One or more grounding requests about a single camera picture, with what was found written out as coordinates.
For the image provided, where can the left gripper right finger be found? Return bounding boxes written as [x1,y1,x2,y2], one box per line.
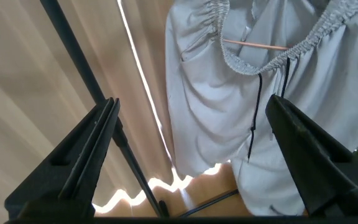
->
[265,94,358,217]

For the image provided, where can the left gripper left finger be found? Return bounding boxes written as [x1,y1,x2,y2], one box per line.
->
[4,97,121,220]

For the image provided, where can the pale grey shorts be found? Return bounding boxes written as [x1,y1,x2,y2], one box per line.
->
[165,0,358,217]

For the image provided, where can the pink clothes hanger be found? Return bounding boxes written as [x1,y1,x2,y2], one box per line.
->
[222,39,290,51]

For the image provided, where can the black clothes rack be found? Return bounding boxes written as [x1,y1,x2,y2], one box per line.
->
[39,0,239,218]

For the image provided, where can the beige curtain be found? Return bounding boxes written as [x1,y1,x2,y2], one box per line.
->
[0,0,192,215]

